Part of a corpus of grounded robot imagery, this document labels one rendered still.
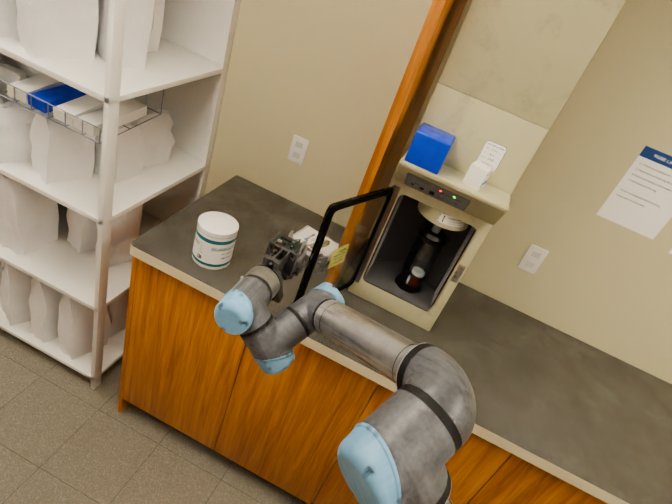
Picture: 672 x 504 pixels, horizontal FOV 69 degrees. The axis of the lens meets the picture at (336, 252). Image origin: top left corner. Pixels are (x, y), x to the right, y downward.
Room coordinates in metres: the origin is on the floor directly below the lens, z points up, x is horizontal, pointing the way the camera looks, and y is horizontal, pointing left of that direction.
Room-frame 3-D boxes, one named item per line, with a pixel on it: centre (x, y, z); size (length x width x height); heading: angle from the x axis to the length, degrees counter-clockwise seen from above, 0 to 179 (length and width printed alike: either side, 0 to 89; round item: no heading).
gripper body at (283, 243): (0.87, 0.11, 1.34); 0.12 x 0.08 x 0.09; 172
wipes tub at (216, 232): (1.29, 0.39, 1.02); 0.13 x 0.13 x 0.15
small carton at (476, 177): (1.31, -0.29, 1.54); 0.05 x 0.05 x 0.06; 67
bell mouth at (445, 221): (1.47, -0.28, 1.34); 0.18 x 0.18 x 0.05
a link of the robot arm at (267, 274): (0.80, 0.13, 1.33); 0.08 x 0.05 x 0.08; 82
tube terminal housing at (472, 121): (1.50, -0.27, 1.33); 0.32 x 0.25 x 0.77; 81
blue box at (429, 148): (1.33, -0.14, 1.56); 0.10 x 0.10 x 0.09; 81
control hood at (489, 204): (1.32, -0.24, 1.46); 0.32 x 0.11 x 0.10; 81
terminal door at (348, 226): (1.25, -0.02, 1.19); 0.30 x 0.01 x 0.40; 150
